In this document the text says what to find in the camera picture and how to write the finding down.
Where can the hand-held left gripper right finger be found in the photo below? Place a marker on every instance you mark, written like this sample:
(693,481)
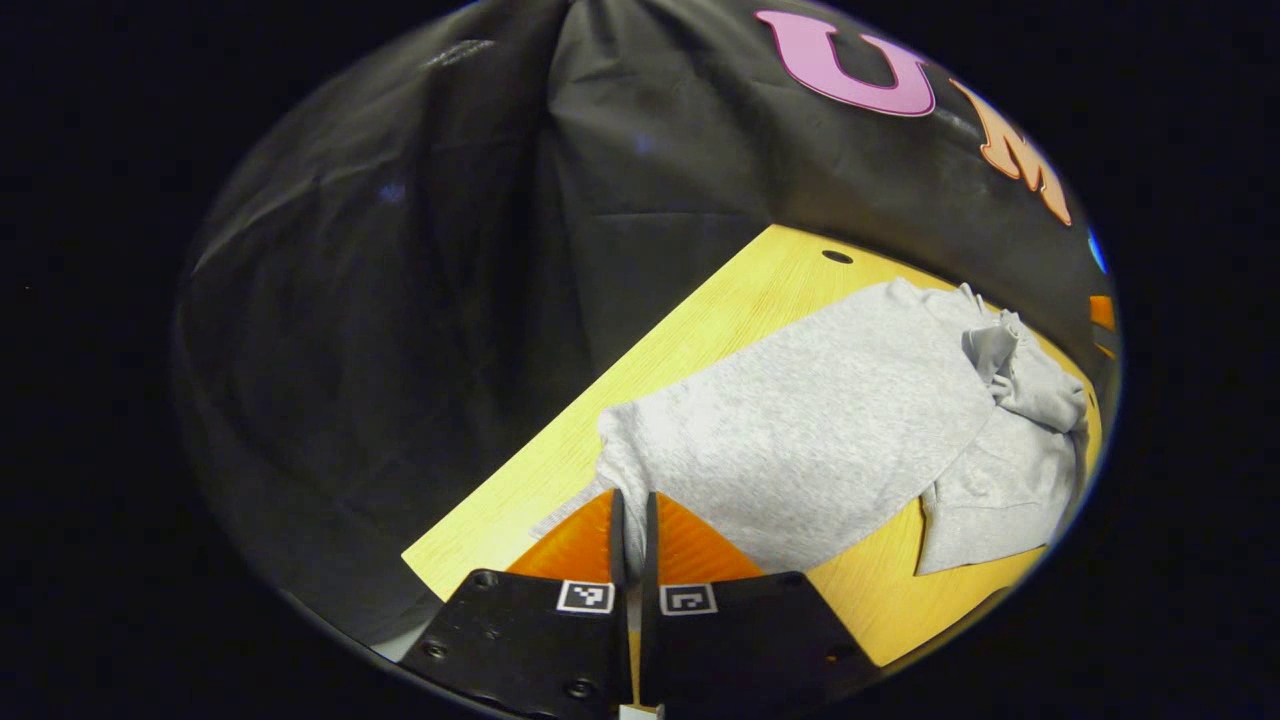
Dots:
(740,660)

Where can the black backdrop cloth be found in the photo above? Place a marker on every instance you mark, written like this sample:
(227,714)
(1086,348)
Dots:
(450,300)

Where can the grey sweatshirt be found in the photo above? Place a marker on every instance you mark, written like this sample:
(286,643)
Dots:
(800,430)

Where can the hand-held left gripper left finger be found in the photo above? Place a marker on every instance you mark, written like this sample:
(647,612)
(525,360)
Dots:
(530,660)

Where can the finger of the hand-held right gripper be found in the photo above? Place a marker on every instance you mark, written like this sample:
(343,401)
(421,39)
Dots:
(1102,315)

